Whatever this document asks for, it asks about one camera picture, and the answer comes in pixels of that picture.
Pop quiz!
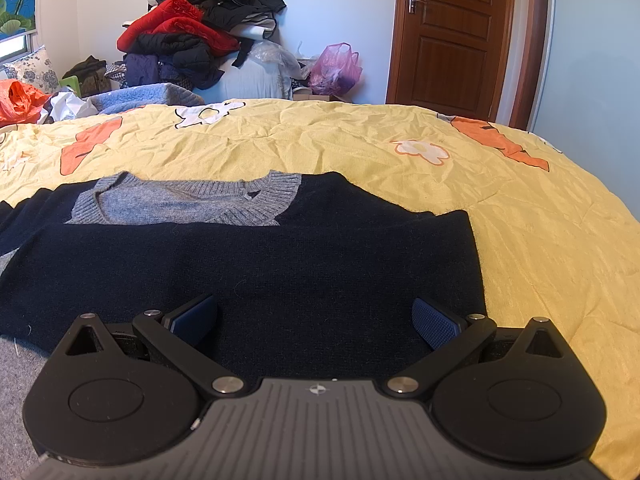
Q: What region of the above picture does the yellow carrot print quilt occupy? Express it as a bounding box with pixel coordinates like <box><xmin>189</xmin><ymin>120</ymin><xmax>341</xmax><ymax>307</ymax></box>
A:
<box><xmin>1</xmin><ymin>100</ymin><xmax>639</xmax><ymax>479</ymax></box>

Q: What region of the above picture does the brown wooden door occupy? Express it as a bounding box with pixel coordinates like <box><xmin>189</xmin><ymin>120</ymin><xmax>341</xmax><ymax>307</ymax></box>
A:
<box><xmin>386</xmin><ymin>0</ymin><xmax>514</xmax><ymax>120</ymax></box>

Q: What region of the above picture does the orange plastic bag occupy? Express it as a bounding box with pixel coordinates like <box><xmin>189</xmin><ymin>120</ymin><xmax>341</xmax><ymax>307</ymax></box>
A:
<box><xmin>0</xmin><ymin>79</ymin><xmax>50</xmax><ymax>127</ymax></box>

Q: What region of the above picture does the pile of dark clothes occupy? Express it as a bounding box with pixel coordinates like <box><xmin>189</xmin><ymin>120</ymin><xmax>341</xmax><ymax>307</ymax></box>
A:
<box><xmin>116</xmin><ymin>0</ymin><xmax>286</xmax><ymax>90</ymax></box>

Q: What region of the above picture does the blue floral pillow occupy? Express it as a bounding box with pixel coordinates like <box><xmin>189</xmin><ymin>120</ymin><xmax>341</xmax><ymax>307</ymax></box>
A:
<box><xmin>1</xmin><ymin>46</ymin><xmax>61</xmax><ymax>94</ymax></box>

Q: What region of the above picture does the white wardrobe with flower decals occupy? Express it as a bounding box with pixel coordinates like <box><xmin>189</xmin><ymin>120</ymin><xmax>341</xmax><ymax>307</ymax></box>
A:
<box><xmin>533</xmin><ymin>0</ymin><xmax>639</xmax><ymax>191</ymax></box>

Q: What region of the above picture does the navy and grey knit sweater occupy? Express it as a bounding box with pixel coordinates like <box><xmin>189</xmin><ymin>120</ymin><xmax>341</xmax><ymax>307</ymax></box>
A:
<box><xmin>1</xmin><ymin>171</ymin><xmax>486</xmax><ymax>351</ymax></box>

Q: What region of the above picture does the pink plastic bag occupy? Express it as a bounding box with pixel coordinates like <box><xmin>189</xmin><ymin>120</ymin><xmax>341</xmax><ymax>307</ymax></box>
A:
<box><xmin>309</xmin><ymin>42</ymin><xmax>362</xmax><ymax>96</ymax></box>

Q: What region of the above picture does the light blue folded blanket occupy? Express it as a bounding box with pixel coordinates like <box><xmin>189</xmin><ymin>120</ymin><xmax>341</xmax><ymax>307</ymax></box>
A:
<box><xmin>87</xmin><ymin>82</ymin><xmax>204</xmax><ymax>115</ymax></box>

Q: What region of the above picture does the silver door handle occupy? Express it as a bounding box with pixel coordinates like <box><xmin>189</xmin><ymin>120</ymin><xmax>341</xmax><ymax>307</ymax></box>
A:
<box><xmin>408</xmin><ymin>0</ymin><xmax>427</xmax><ymax>14</ymax></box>

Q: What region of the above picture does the red garment on pile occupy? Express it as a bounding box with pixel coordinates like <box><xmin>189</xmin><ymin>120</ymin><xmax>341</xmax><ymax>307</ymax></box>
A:
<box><xmin>116</xmin><ymin>0</ymin><xmax>240</xmax><ymax>56</ymax></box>

